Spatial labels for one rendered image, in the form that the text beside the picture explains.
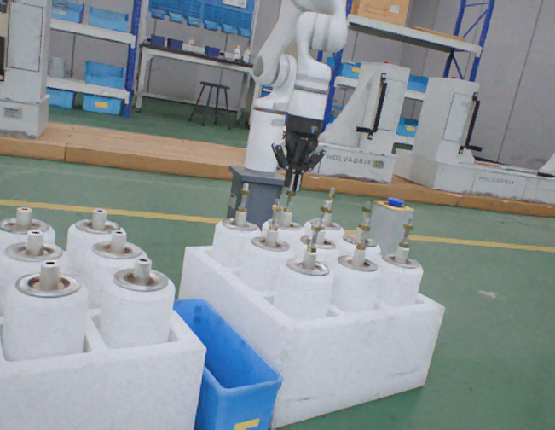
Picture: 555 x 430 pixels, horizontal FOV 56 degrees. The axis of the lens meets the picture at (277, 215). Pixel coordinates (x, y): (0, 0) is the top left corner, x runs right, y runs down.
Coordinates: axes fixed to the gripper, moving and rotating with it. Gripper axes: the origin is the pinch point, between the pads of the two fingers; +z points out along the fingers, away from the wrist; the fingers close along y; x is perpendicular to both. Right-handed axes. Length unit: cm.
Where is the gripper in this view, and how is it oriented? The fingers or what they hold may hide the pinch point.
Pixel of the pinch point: (292, 181)
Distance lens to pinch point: 112.9
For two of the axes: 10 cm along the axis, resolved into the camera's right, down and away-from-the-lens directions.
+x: -4.9, -2.9, 8.2
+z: -1.8, 9.6, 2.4
